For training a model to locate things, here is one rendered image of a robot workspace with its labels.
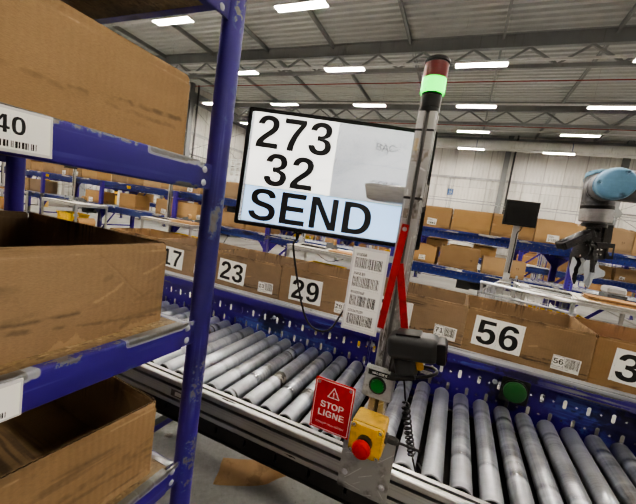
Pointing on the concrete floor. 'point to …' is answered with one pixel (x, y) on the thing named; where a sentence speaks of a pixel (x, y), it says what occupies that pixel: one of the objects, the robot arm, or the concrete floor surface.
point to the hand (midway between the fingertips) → (578, 281)
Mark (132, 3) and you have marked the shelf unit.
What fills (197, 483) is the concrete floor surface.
